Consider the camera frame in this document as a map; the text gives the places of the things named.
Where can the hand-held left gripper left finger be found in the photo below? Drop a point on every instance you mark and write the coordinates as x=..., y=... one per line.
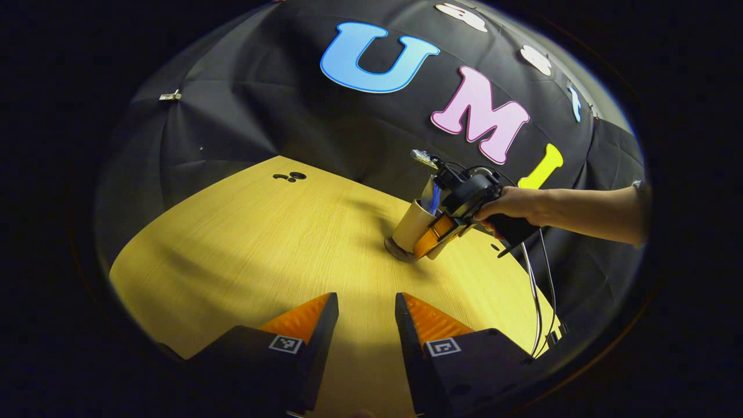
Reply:
x=316, y=348

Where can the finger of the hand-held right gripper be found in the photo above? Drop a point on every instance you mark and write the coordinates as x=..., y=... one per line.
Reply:
x=435, y=235

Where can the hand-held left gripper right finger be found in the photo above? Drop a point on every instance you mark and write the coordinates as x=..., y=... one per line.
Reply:
x=415, y=348

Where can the beige cup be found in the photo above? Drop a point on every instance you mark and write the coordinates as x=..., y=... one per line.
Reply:
x=409, y=226

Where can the white toothbrush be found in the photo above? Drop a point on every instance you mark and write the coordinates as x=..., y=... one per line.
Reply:
x=433, y=204

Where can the round brown coaster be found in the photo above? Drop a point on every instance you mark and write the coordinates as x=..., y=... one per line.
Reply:
x=395, y=251

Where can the wooden desktop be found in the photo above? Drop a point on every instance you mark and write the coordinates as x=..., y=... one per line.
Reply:
x=244, y=249

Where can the black backdrop cloth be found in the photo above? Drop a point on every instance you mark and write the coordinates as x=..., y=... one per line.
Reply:
x=290, y=116

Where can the silver cloth clip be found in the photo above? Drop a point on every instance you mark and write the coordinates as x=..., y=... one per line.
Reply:
x=170, y=96

